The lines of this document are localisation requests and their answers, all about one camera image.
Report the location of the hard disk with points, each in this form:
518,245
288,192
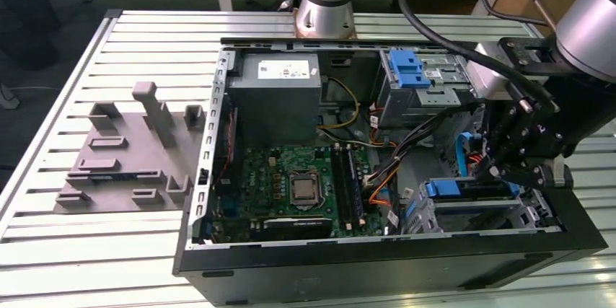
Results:
443,189

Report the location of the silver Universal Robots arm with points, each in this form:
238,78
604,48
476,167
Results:
323,16

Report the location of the metal disk bay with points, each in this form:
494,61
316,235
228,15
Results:
482,208

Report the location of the metal optical drive cage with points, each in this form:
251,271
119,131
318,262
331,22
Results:
399,106

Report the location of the blue drive latch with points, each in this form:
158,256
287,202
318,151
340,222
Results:
410,68

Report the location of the black RAM slot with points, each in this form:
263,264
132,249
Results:
340,185

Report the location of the black open PC case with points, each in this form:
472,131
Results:
384,257

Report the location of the silver CPU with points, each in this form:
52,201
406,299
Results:
304,189

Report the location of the CPU socket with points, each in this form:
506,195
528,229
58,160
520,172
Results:
290,196

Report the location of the grey power supply unit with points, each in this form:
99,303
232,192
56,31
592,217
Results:
274,113

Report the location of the black graphics card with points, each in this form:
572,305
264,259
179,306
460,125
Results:
294,228

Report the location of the green motherboard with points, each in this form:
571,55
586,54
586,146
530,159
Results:
262,178

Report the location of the grey parts rack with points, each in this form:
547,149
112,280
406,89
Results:
130,178

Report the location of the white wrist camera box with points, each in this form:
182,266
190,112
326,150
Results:
486,77

